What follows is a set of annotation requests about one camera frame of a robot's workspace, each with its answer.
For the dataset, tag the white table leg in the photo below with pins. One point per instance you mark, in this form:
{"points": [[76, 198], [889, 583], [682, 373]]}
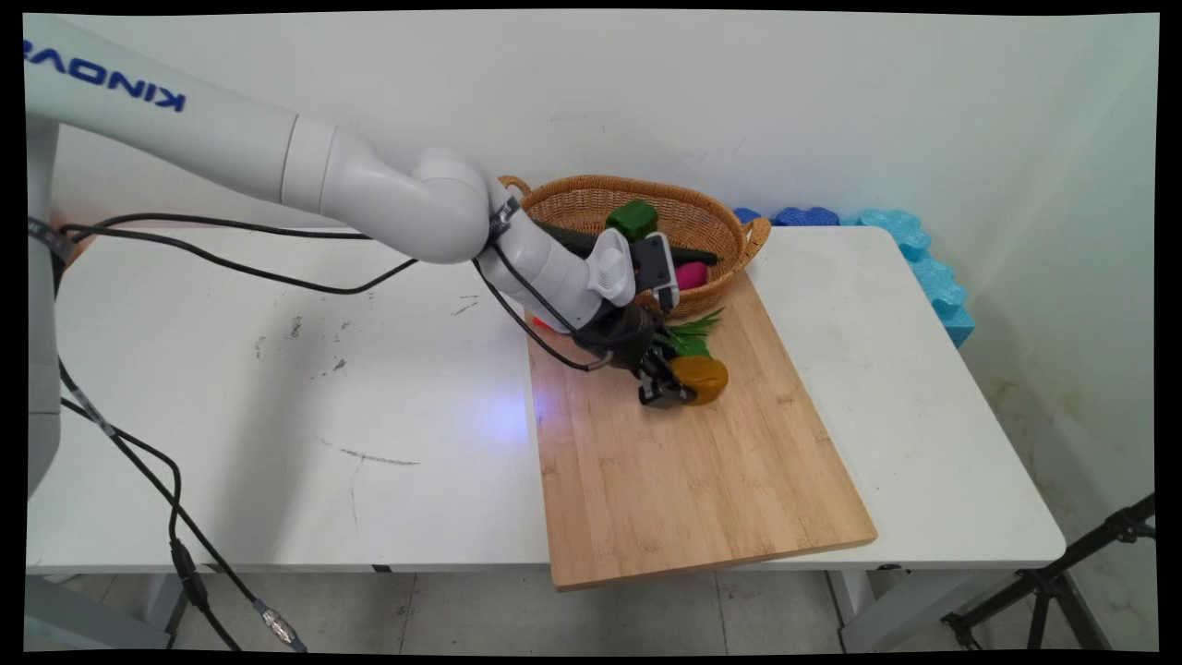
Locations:
{"points": [[92, 619], [886, 605]]}

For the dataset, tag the black tripod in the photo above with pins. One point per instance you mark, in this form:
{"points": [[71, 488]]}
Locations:
{"points": [[1043, 582]]}

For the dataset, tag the magenta toy vegetable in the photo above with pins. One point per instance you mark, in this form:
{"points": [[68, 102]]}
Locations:
{"points": [[691, 275]]}

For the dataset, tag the light blue foam block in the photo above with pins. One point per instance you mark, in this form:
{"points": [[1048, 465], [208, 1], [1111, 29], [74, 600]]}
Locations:
{"points": [[923, 268]]}

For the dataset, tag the dark green toy cucumber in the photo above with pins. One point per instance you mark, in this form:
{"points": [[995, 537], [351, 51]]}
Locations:
{"points": [[565, 240]]}

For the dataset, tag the bamboo cutting board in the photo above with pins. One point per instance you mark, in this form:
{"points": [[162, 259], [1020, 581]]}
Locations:
{"points": [[683, 480]]}

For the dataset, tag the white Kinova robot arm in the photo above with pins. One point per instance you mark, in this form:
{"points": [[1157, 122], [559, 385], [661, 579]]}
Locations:
{"points": [[231, 129]]}

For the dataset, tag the small red toy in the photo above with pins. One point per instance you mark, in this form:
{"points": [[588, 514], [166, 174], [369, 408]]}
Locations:
{"points": [[542, 323]]}

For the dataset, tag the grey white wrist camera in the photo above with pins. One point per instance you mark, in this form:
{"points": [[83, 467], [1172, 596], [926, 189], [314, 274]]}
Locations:
{"points": [[654, 268]]}

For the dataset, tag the toy pineapple with green leaves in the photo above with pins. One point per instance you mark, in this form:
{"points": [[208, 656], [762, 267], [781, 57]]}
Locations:
{"points": [[702, 379]]}

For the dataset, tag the green toy bell pepper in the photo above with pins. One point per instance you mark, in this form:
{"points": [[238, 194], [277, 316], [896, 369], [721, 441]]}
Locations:
{"points": [[633, 220]]}

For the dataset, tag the woven wicker basket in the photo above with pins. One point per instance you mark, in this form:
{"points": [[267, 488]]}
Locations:
{"points": [[591, 199]]}

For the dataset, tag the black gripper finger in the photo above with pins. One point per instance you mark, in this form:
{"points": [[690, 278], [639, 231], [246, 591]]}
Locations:
{"points": [[657, 392], [667, 356]]}

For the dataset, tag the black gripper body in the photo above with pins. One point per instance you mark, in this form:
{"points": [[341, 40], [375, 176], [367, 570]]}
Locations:
{"points": [[623, 337]]}

